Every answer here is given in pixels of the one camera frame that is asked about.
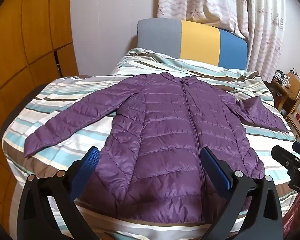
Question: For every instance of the red patterned cloth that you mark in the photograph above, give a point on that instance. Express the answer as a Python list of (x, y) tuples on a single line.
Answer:
[(298, 217)]

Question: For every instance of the wooden wardrobe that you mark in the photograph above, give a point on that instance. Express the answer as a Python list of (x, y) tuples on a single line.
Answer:
[(22, 42)]

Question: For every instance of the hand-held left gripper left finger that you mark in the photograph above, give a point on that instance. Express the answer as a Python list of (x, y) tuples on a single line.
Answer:
[(88, 168)]

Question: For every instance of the grey yellow blue headboard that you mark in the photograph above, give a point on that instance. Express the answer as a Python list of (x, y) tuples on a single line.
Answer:
[(200, 42)]

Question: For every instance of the wooden side table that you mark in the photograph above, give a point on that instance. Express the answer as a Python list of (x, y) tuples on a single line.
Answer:
[(281, 92)]

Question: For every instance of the clutter of small boxes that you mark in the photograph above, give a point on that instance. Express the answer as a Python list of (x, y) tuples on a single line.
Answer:
[(281, 77)]

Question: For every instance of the white printed curtain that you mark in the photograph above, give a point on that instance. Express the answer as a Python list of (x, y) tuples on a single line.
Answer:
[(260, 25)]

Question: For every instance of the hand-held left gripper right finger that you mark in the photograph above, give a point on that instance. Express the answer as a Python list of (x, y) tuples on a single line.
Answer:
[(216, 172)]

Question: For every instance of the striped duvet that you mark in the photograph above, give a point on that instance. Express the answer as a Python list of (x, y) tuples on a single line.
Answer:
[(65, 132)]

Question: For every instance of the purple quilted down jacket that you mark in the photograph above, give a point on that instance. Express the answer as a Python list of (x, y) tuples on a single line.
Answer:
[(165, 135)]

